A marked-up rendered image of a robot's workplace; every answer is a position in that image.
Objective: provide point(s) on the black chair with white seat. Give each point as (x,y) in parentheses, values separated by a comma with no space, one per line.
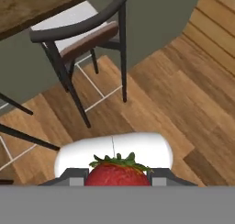
(76,28)

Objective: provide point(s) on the red strawberry with green leaves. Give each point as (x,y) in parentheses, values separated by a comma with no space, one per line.
(117,175)

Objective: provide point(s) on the wooden top dining counter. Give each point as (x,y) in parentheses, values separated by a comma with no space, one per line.
(153,19)

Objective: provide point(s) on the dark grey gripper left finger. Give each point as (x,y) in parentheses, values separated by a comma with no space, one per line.
(75,176)

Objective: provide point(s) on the white rounded cylinder object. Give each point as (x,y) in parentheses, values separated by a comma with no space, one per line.
(147,149)

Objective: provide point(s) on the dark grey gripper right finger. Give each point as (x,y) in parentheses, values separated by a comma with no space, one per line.
(160,176)

